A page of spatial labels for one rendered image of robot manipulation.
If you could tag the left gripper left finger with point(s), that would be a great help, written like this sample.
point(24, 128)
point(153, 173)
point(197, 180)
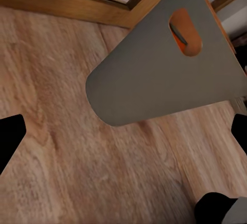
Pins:
point(12, 131)

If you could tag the trash can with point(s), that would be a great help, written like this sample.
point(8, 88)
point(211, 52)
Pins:
point(147, 76)

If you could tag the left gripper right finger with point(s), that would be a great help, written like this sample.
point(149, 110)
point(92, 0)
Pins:
point(239, 130)

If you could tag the can of soda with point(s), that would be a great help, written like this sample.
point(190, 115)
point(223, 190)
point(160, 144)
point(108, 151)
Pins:
point(179, 38)

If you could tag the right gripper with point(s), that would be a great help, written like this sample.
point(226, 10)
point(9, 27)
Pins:
point(241, 55)

